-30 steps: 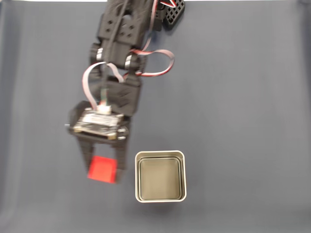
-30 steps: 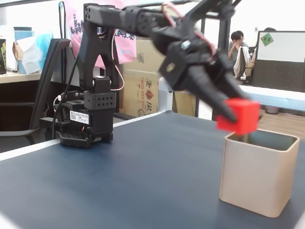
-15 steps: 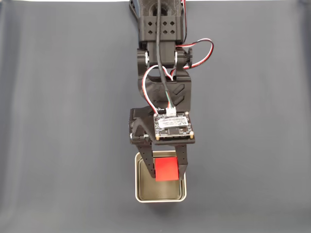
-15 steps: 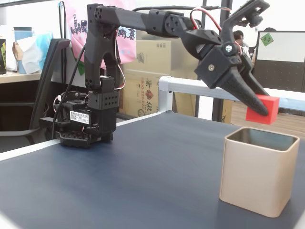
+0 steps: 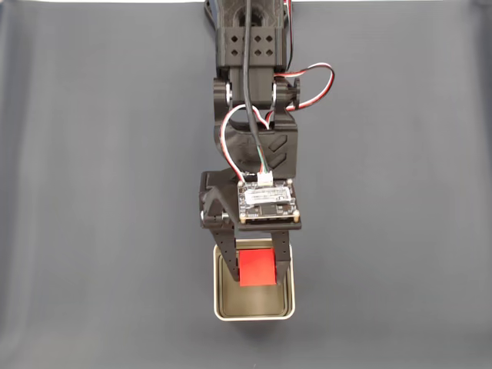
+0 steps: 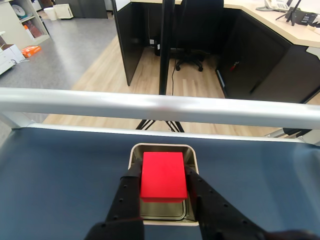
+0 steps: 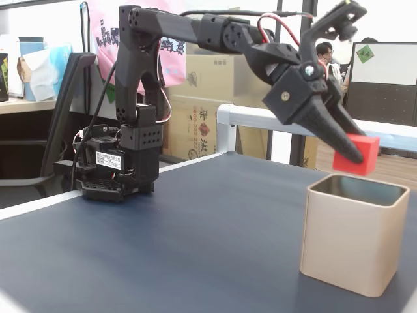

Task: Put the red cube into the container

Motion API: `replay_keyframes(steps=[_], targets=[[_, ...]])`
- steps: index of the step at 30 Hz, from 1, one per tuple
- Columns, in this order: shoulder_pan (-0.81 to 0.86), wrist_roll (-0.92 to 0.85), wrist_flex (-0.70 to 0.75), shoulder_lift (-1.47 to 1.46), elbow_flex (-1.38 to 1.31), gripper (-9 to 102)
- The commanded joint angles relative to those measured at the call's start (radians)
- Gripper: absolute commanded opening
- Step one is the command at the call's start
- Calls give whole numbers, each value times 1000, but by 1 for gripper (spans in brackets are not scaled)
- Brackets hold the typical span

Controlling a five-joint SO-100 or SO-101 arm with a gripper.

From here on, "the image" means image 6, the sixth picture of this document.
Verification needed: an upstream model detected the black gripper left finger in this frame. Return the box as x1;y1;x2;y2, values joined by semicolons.
83;159;145;240

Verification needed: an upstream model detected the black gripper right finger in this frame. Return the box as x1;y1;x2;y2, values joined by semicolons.
184;163;267;240

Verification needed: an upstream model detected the red cube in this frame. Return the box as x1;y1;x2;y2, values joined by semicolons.
139;151;189;203

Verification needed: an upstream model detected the beige square container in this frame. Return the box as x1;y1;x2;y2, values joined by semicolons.
127;143;201;227

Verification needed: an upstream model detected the blue table mat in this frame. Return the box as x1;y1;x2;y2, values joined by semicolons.
0;126;320;240

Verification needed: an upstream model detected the black tripod stand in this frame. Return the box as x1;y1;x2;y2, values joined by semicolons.
135;119;186;133

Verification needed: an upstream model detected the narrow black partition panel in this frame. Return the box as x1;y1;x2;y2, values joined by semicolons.
158;0;183;96

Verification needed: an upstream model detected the black computer tower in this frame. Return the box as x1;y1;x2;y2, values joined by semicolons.
154;34;162;57

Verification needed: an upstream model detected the wide black partition panel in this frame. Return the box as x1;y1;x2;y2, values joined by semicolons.
110;0;145;87

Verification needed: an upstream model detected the orange flat box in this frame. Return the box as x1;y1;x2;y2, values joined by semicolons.
20;45;43;59

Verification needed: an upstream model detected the white low cabinet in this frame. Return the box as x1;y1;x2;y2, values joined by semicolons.
0;31;26;76

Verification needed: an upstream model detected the black office chair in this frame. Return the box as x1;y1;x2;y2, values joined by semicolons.
174;0;225;73

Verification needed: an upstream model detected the beige office desk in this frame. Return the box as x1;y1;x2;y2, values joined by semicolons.
214;0;320;105

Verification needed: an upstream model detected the beige open shelf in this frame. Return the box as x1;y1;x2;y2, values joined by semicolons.
10;0;51;44

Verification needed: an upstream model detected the white square basket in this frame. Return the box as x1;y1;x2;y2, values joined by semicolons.
54;3;75;20

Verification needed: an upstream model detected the white round trash bin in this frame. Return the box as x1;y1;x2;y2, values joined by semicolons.
43;6;57;22

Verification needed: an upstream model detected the small black desk tripod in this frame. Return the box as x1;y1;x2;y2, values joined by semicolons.
275;0;304;26

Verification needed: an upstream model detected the black printed card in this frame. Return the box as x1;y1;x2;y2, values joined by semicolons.
294;9;320;26

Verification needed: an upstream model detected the white desk telephone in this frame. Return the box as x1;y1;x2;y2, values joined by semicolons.
255;0;291;12

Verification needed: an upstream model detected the black power cable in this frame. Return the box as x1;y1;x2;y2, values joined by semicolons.
170;59;176;96

